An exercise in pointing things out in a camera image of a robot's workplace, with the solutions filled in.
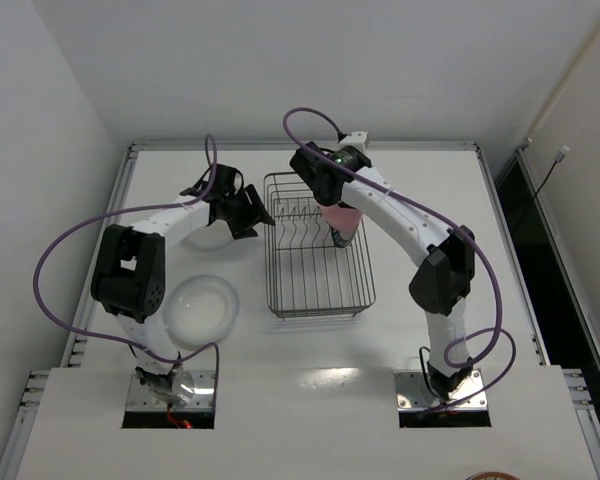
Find pink plastic plate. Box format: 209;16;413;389
320;205;362;233

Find blue rimmed white plate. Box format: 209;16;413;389
330;225;360;249

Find wire dish rack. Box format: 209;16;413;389
263;172;376;320

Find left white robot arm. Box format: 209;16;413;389
91;164;274;404

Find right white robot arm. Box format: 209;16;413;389
290;139;475;400

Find upper clear glass plate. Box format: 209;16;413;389
183;222;233;252

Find clear glass plate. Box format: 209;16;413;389
163;275;239;348
183;222;233;252

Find lower clear glass plate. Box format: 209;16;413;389
163;275;239;348

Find brown round object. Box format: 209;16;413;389
466;471;520;480

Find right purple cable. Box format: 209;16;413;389
282;107;517;414

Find purple cable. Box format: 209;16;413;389
32;132;221;414
282;107;517;414

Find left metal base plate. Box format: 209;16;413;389
126;369;215;413

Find metal base plate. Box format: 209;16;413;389
126;369;215;413
394;369;488;413

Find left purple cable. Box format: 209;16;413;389
32;132;221;414

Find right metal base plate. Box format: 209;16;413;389
394;369;488;413

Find black usb cable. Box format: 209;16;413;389
517;146;570;236

